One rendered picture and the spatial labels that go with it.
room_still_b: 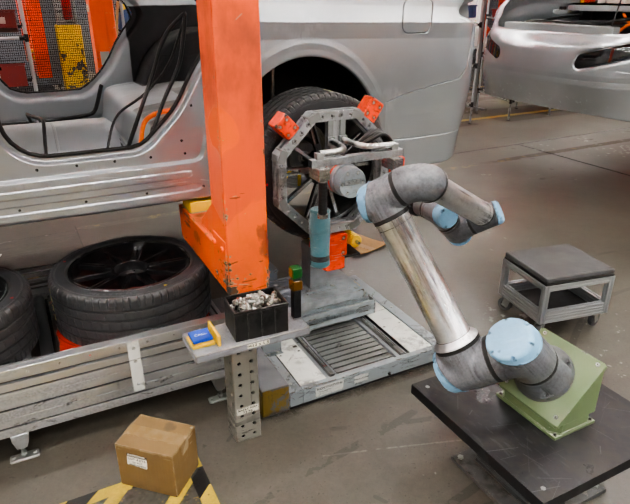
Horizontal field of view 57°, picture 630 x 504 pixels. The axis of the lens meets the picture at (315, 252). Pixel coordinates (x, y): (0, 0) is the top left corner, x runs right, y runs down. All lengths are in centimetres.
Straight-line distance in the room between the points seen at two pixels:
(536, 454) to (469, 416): 23
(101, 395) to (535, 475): 152
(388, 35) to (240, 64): 105
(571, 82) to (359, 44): 218
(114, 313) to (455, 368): 128
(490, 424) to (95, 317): 148
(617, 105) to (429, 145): 180
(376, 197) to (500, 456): 86
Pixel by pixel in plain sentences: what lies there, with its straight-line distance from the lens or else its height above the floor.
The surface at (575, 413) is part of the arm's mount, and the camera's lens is 204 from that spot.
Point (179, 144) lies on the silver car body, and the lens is 254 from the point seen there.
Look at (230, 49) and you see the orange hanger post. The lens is 198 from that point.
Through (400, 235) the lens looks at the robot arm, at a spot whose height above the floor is 89.
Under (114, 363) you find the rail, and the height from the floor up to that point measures 31.
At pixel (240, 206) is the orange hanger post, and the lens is 209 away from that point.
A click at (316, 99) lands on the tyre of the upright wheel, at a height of 116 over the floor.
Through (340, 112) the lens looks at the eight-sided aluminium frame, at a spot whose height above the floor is 111.
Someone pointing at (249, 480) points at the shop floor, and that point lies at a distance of 221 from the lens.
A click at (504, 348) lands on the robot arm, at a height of 60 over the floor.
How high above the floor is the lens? 156
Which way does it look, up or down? 24 degrees down
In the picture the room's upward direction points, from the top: straight up
